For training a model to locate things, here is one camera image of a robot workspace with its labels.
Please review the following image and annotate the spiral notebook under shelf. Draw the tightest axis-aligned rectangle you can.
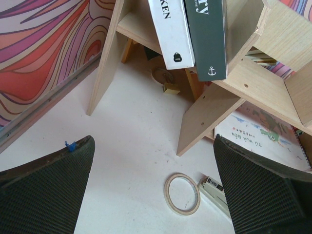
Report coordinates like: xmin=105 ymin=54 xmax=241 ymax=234
xmin=214 ymin=101 xmax=312 ymax=173

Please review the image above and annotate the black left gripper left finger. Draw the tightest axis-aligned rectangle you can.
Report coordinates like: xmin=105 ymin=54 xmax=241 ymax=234
xmin=0 ymin=136 xmax=95 ymax=234

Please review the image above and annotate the masking tape roll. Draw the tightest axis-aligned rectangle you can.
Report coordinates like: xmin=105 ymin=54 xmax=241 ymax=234
xmin=163 ymin=173 xmax=201 ymax=216

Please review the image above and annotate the white book under top book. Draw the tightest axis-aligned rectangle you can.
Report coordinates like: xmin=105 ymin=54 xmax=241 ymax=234
xmin=148 ymin=0 xmax=195 ymax=70

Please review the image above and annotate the silver black stapler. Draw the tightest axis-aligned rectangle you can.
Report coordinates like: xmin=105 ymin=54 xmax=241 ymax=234
xmin=197 ymin=176 xmax=231 ymax=219

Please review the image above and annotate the wooden bookshelf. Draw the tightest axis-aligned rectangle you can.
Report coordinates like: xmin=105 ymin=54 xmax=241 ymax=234
xmin=86 ymin=0 xmax=312 ymax=156

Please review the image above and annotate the black white Twins story book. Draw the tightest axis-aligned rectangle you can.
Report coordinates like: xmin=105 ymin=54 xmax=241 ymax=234
xmin=185 ymin=0 xmax=227 ymax=82

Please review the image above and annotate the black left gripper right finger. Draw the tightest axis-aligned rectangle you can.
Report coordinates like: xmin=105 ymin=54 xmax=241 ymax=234
xmin=213 ymin=136 xmax=312 ymax=234

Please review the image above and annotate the small yellow block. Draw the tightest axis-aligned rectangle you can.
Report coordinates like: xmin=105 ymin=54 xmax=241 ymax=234
xmin=163 ymin=83 xmax=180 ymax=95

